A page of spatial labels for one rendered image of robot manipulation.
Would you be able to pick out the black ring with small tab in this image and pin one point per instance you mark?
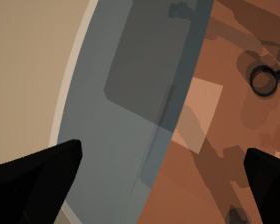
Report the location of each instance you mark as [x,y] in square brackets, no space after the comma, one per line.
[270,70]

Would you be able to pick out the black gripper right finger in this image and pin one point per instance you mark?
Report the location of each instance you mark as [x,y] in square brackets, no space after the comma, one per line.
[263,174]

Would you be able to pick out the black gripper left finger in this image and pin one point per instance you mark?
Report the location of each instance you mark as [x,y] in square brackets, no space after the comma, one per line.
[33,188]

